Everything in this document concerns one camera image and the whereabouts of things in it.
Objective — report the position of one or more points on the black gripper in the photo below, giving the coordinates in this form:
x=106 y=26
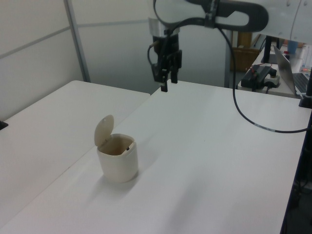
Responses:
x=170 y=53

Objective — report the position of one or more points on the small white lidded trash can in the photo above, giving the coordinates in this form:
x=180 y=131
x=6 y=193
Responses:
x=119 y=163

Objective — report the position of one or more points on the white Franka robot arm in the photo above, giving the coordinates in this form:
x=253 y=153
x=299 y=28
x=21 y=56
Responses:
x=246 y=11

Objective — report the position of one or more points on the brown cardboard box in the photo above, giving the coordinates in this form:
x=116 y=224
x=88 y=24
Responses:
x=245 y=53

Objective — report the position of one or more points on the black control box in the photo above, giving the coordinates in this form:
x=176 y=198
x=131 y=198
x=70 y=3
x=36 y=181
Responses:
x=254 y=74

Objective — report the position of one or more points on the dark object beyond table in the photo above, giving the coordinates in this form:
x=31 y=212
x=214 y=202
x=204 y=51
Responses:
x=268 y=80

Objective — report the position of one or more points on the emergency stop button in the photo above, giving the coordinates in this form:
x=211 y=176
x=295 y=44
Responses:
x=273 y=76

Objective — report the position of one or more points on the silver laptop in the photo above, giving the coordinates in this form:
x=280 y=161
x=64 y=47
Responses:
x=285 y=68

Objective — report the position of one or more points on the blue cup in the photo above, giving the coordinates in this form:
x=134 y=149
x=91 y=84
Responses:
x=292 y=46

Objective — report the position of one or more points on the black table clamp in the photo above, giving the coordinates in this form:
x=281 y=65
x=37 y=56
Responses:
x=3 y=124

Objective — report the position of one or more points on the aluminium partition post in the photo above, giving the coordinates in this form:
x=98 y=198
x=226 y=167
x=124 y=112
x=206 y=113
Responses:
x=78 y=39

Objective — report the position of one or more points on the black monitor stand post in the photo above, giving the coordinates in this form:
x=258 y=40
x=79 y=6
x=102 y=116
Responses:
x=268 y=48

